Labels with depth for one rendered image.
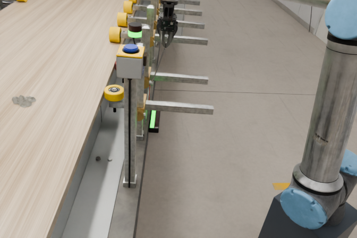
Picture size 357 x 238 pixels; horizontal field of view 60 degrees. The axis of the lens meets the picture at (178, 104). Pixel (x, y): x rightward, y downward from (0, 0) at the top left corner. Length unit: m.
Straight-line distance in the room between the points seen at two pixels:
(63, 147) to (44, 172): 0.11
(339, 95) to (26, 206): 0.85
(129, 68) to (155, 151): 1.53
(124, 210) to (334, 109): 0.71
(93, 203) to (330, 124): 0.84
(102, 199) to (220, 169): 1.21
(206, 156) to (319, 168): 1.41
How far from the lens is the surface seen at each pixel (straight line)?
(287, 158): 2.55
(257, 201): 2.15
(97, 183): 1.29
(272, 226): 1.47
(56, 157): 1.00
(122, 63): 0.84
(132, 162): 1.08
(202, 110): 1.30
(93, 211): 1.21
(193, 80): 1.51
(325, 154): 1.00
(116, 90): 1.28
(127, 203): 1.11
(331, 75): 0.90
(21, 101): 1.26
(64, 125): 1.12
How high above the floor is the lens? 1.57
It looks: 33 degrees down
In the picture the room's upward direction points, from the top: 6 degrees clockwise
